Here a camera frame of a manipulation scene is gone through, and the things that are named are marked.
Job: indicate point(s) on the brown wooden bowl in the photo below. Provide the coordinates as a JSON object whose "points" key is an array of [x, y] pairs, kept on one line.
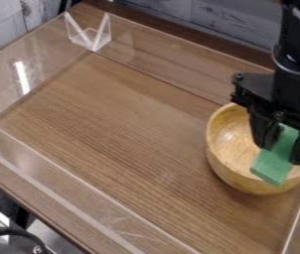
{"points": [[232, 153]]}

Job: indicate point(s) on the black metal clamp base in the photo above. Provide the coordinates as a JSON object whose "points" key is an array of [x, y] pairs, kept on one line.
{"points": [[24, 243]]}

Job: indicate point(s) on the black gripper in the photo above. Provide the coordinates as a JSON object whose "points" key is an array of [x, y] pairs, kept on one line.
{"points": [[270, 97]]}

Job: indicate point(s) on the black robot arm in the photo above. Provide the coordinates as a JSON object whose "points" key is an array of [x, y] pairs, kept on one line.
{"points": [[286, 48]]}

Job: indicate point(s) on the green rectangular block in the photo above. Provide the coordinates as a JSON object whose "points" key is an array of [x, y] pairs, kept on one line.
{"points": [[270, 164]]}

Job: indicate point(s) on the clear acrylic tray wall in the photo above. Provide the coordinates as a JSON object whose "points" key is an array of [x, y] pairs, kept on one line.
{"points": [[103, 145]]}

